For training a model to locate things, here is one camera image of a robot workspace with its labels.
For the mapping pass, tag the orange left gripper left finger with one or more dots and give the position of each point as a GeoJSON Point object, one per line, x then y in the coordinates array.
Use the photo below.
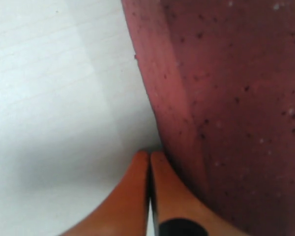
{"type": "Point", "coordinates": [125, 211]}

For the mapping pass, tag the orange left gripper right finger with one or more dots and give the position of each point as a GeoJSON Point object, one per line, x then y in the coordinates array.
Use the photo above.
{"type": "Point", "coordinates": [176, 210]}

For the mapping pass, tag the red brick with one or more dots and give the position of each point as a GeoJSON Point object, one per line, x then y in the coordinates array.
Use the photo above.
{"type": "Point", "coordinates": [220, 77]}

